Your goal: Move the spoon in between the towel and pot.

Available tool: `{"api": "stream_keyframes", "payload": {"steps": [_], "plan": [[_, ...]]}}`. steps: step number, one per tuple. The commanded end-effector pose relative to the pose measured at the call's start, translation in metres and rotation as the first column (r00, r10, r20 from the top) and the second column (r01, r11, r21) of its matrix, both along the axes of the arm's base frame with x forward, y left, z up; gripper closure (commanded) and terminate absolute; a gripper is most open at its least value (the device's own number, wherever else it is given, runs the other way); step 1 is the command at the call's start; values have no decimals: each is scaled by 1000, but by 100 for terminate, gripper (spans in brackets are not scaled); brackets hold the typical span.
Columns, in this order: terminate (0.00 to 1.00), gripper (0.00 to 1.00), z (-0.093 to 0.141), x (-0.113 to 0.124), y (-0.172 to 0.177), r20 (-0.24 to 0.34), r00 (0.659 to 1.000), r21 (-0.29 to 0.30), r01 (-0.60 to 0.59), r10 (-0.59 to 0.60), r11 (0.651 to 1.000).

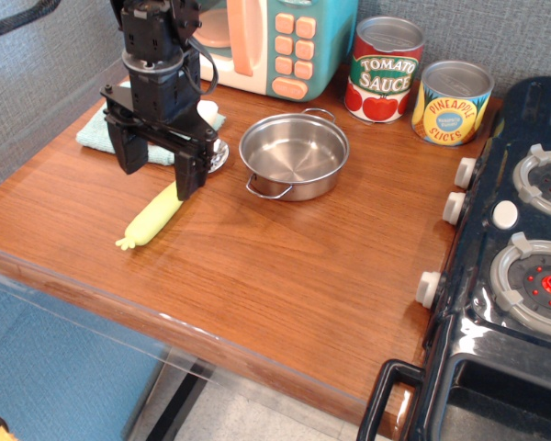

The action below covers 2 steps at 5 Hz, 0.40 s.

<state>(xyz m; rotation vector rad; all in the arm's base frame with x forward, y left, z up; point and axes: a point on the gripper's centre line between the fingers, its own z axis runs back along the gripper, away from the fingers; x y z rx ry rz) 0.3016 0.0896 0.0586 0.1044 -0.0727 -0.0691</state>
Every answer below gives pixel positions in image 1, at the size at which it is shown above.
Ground stainless steel pot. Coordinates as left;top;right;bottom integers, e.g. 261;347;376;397
239;108;350;202

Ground black toy stove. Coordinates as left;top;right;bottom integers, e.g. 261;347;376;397
358;76;551;440

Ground plush mushroom toy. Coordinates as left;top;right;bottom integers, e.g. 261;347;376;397
197;100;219;128

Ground light teal towel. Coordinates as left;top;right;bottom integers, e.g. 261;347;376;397
76;105;230;173

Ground spoon with yellow handle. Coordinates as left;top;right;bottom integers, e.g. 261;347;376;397
115;182;183;251

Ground tomato sauce can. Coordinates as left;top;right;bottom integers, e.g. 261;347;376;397
344;16;425;123

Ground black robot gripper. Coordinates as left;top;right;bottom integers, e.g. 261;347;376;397
101;50;218;201

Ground teal toy microwave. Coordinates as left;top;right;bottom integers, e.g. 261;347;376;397
194;0;358;102

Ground pineapple slices can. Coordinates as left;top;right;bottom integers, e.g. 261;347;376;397
411;60;494;146

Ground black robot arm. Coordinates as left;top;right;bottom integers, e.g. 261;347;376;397
101;1;218;201

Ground black braided cable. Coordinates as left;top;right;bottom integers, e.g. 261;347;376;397
0;0;63;42

